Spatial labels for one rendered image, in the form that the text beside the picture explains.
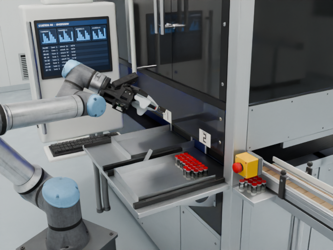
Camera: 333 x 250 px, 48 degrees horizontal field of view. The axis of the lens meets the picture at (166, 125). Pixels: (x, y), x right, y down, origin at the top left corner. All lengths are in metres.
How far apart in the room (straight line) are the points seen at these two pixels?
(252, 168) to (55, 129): 1.22
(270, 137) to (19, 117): 0.95
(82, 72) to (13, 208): 2.04
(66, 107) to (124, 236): 1.66
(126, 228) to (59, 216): 1.53
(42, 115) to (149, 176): 0.60
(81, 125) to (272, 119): 1.16
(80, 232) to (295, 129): 0.95
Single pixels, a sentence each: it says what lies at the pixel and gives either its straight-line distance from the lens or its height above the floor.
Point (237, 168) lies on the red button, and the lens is 1.40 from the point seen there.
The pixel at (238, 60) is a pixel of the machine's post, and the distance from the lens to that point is 1.35.
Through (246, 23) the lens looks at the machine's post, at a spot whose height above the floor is 1.51.
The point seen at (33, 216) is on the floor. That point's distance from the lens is 3.11.
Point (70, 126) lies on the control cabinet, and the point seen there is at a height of 0.88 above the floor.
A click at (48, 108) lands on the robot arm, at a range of 1.18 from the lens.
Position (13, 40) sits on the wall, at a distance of 6.68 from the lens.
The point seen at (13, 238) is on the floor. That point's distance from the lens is 2.93.
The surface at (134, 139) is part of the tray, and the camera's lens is 1.96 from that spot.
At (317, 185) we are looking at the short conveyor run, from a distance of 1.50.
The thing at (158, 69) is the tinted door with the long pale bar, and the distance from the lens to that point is 1.91.
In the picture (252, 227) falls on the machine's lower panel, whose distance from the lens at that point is 1.73.
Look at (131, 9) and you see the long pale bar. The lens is 1.96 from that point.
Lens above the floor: 1.64
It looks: 21 degrees down
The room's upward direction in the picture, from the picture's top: 1 degrees counter-clockwise
